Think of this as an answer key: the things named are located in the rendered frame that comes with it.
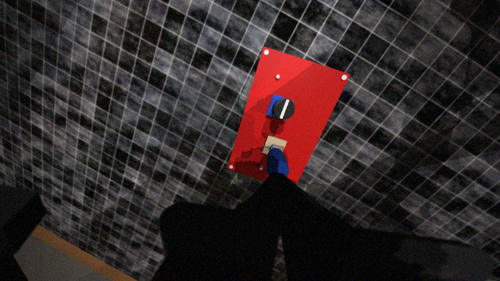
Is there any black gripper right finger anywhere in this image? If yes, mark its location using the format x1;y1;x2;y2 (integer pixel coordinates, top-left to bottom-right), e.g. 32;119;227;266
277;173;495;281

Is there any red circuit board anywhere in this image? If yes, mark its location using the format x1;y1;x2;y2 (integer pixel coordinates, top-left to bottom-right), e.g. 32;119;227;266
227;47;350;185

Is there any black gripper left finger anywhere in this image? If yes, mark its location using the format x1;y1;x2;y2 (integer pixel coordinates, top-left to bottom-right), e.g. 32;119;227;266
159;173;282;281

